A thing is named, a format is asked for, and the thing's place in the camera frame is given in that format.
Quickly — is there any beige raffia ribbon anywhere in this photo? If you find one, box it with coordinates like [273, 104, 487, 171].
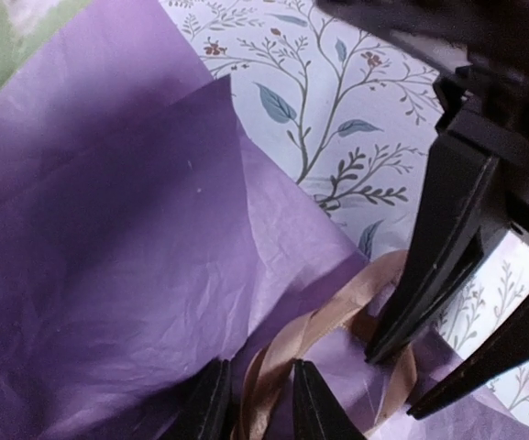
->
[229, 249, 419, 440]

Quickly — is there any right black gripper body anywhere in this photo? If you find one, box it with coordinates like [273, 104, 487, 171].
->
[314, 0, 529, 267]

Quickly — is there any purple pink wrapping paper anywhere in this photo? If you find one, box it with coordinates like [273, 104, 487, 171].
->
[0, 1, 529, 439]

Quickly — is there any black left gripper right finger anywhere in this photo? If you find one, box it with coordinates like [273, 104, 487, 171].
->
[292, 359, 365, 440]

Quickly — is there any green white flower sprig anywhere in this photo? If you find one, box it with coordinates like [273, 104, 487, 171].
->
[0, 0, 89, 89]

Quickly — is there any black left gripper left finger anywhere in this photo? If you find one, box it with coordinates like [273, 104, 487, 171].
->
[170, 359, 231, 440]

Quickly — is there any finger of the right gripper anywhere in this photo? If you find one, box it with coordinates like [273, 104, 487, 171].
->
[366, 137, 502, 363]
[407, 294, 529, 420]

